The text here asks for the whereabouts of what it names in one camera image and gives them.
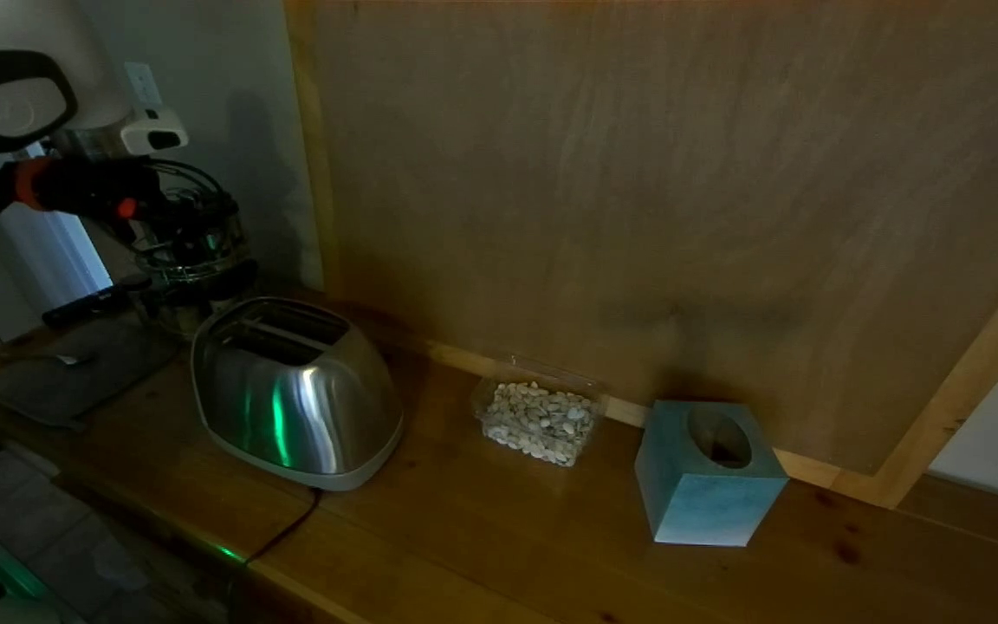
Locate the silver two-slot toaster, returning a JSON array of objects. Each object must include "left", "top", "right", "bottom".
[{"left": 185, "top": 290, "right": 407, "bottom": 496}]

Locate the grey quilted pot holder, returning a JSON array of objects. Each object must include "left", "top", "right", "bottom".
[{"left": 0, "top": 316, "right": 180, "bottom": 434}]

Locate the white wall switch plate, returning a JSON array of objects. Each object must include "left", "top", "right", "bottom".
[{"left": 122, "top": 56, "right": 167, "bottom": 114}]

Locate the black toaster power cord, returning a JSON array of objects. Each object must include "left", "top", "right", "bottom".
[{"left": 220, "top": 489, "right": 324, "bottom": 574}]

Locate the crumpled silver foil object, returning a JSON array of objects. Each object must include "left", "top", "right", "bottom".
[{"left": 473, "top": 378, "right": 602, "bottom": 471}]

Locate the black robot cable orange plug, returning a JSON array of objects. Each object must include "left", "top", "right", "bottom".
[{"left": 0, "top": 158, "right": 59, "bottom": 270}]

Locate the wooden back panel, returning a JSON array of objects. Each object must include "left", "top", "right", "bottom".
[{"left": 279, "top": 0, "right": 998, "bottom": 515}]

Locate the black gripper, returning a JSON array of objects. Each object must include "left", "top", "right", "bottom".
[{"left": 41, "top": 152, "right": 167, "bottom": 228}]

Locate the blue cube tissue box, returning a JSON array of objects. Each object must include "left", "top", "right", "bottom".
[{"left": 630, "top": 397, "right": 793, "bottom": 552}]

